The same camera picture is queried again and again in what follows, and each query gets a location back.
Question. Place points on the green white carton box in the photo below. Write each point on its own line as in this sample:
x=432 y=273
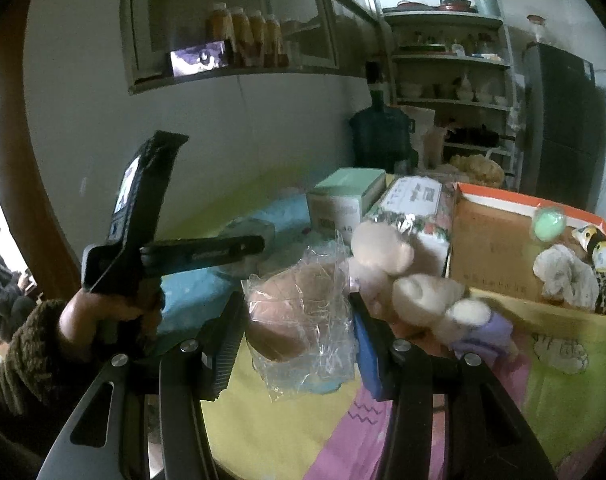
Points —
x=348 y=180

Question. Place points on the orange preserve bottle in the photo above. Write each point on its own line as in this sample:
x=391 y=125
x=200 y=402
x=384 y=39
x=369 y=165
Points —
x=274 y=37
x=258 y=35
x=219 y=22
x=240 y=30

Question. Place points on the yellow white packet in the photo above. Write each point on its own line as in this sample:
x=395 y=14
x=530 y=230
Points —
x=605 y=257

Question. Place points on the dark grey fridge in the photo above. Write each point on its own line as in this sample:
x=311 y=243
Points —
x=563 y=125

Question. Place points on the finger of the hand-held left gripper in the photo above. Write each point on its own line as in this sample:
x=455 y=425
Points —
x=203 y=256

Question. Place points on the cardboard box orange rim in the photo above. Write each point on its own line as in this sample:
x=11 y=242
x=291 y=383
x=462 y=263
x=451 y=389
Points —
x=493 y=245

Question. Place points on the black frying pan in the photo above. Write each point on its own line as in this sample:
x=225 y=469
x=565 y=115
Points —
x=473 y=135

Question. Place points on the green tray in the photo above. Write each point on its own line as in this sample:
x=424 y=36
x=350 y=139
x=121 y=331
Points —
x=423 y=48

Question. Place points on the person's left hand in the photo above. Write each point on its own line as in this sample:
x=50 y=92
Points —
x=80 y=320

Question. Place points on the green ball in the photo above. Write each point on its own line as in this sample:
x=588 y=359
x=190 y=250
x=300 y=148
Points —
x=549 y=224

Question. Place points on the floral tissue pack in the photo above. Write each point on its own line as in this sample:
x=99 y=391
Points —
x=418 y=200

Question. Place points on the red lidded pot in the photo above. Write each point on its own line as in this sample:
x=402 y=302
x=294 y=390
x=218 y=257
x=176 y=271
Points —
x=455 y=5

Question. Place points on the brown wooden door frame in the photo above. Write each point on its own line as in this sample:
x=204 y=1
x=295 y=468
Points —
x=28 y=160

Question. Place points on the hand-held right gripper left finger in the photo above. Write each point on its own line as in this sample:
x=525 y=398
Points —
x=223 y=355

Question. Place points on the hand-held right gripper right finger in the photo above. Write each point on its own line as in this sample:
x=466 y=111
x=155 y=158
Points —
x=370 y=360

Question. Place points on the glass jar with lid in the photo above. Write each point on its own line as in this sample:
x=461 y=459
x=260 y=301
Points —
x=538 y=32

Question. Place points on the grey framed interior window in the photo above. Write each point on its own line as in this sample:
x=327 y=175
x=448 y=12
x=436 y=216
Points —
x=293 y=70

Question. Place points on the teal enamel pot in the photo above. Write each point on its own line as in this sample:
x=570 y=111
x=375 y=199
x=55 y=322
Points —
x=487 y=4

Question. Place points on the translucent plastic bag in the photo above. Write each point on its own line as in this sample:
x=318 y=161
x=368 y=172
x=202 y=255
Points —
x=433 y=145

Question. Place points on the white floral scrunchie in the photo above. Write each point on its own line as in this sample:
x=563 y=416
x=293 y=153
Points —
x=563 y=270

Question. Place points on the white shelf rack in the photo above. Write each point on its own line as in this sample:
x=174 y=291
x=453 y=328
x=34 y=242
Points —
x=443 y=19

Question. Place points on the person's left forearm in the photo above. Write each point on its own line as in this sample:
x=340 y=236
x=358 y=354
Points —
x=28 y=365

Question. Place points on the smartphone with lit screen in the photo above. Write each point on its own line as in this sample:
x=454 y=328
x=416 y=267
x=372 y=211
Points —
x=198 y=57

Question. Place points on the red enamel basin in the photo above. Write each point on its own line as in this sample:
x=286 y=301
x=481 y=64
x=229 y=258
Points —
x=408 y=7

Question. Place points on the beige plush doll purple dress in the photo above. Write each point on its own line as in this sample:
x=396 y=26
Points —
x=383 y=250

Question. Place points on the white rice sack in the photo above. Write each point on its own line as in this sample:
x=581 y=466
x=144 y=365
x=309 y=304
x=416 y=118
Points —
x=418 y=120

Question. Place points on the beige puff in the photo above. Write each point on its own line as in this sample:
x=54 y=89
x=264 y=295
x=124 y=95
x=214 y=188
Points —
x=288 y=320

